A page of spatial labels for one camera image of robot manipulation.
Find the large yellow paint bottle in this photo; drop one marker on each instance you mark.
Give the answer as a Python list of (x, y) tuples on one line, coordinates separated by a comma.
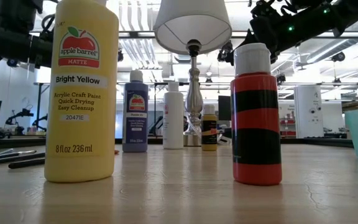
[(79, 130)]

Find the silver table lamp white shade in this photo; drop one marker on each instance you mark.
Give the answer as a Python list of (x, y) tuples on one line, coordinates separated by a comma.
[(191, 18)]

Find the small red paint bottle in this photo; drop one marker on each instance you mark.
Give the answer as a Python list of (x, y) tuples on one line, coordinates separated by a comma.
[(256, 174)]

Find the large purple paint bottle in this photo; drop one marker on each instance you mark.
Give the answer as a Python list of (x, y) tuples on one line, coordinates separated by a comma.
[(135, 130)]

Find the black monitor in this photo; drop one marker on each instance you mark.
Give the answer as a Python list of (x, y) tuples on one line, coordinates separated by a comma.
[(224, 108)]

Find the large white paint bottle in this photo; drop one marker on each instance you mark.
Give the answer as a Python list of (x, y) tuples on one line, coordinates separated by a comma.
[(172, 124)]

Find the black aluminium table frame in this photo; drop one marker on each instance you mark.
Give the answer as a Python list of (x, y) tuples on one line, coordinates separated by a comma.
[(291, 141)]

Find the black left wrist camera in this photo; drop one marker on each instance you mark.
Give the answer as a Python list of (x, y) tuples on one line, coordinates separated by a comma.
[(17, 12)]

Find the shelf with red bins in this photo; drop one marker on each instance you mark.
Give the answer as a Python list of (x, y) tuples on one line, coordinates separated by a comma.
[(287, 124)]

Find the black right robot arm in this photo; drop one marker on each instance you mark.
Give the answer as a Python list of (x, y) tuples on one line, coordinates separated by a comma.
[(306, 21)]

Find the white pillar with icons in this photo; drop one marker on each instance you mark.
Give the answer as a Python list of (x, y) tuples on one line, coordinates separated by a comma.
[(308, 112)]

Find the black background robot arm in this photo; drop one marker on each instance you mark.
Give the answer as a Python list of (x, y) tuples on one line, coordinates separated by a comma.
[(40, 121), (19, 115)]

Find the small ochre paint bottle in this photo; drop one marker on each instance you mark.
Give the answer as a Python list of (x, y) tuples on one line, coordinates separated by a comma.
[(209, 130)]

